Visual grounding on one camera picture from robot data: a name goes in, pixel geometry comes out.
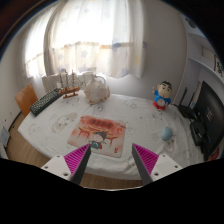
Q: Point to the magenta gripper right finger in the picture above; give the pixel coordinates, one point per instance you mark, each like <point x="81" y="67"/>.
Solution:
<point x="151" y="166"/>

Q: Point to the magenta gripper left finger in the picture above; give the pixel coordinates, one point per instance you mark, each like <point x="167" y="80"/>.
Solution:
<point x="70" y="167"/>

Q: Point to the red cartoon mouse pad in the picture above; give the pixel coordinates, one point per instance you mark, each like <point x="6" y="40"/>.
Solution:
<point x="104" y="136"/>

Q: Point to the white patterned tablecloth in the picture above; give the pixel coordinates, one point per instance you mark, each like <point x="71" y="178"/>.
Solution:
<point x="49" y="131"/>

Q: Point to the black wifi router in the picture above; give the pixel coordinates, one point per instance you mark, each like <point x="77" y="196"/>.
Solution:
<point x="186" y="111"/>

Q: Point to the black monitor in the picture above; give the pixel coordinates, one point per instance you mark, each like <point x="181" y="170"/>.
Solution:
<point x="209" y="109"/>

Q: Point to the black keyboard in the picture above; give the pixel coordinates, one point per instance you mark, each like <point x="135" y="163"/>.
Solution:
<point x="44" y="102"/>

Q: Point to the cartoon boy figurine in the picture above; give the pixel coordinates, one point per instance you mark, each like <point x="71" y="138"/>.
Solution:
<point x="162" y="93"/>

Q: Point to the wooden model ship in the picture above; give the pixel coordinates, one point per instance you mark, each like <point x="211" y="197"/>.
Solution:
<point x="70" y="84"/>

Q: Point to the large white conch shell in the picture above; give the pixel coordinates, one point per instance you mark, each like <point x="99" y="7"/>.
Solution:
<point x="95" y="91"/>

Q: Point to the orange wooden chair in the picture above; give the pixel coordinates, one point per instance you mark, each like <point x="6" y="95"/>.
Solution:
<point x="26" y="98"/>

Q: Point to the white sheer curtain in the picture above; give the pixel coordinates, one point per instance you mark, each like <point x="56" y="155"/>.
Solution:
<point x="105" y="36"/>

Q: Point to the white wall shelf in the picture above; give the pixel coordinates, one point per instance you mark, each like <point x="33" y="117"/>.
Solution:
<point x="202" y="64"/>

